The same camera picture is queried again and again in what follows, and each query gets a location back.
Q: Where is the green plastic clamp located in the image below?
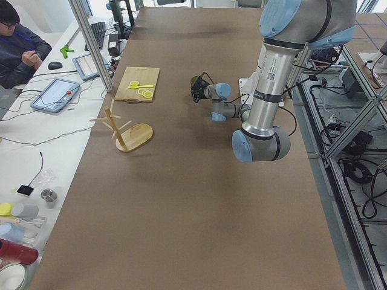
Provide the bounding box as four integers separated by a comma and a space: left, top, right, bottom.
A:
60, 45, 74, 59

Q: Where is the far teach pendant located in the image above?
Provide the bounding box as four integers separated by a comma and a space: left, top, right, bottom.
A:
72, 53, 99, 81

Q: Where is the green rimmed white bowl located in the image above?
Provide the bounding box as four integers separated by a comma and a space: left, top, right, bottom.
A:
1, 263, 27, 290

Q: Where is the small black square pad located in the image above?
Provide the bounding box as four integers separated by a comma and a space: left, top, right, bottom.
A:
16, 185, 34, 196

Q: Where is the dark green mug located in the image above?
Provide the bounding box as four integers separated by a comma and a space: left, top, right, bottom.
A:
190, 76, 201, 92

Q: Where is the black keyboard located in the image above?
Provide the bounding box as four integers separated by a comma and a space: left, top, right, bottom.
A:
90, 22, 106, 50

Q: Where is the aluminium frame post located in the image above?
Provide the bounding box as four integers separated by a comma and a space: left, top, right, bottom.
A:
68, 0, 113, 92

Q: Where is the teach pendant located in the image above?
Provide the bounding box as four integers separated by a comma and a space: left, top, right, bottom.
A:
30, 78, 80, 113
72, 53, 99, 81

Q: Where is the white camera mast base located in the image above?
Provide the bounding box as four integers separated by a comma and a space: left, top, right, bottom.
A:
239, 71, 284, 107

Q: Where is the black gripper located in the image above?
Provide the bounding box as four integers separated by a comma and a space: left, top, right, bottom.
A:
192, 83, 207, 103

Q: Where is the wooden cup rack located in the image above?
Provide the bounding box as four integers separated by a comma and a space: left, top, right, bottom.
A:
90, 99, 154, 152

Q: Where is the bamboo cutting board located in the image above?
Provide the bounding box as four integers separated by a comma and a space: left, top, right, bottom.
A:
114, 66, 160, 103

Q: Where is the lemon slice front left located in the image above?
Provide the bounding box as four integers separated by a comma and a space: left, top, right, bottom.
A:
128, 80, 140, 88

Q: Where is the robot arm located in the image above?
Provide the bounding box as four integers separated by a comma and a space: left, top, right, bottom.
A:
190, 1, 357, 163

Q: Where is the small steel cup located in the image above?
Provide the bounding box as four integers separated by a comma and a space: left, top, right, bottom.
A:
41, 188, 57, 208

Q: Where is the yellow cup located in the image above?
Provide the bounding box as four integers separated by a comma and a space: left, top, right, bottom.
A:
0, 202, 13, 216

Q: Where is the black computer mouse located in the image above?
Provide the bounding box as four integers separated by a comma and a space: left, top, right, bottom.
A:
48, 61, 63, 70

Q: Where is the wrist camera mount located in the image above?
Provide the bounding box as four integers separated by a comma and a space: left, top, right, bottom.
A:
197, 72, 215, 88

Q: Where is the light blue cup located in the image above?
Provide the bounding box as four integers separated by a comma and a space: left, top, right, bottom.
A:
0, 223, 24, 243

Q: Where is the seated person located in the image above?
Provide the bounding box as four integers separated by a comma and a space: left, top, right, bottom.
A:
1, 1, 52, 89

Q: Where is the grey cup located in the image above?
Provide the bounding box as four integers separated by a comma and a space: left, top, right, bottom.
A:
11, 203, 39, 221

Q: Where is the clear plastic bag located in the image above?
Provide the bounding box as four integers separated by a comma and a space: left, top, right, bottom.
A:
34, 169, 57, 189

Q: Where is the near teach pendant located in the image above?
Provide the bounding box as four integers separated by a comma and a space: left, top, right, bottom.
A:
30, 78, 80, 113

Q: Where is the black power adapter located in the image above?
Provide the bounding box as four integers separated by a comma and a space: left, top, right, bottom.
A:
108, 33, 120, 57

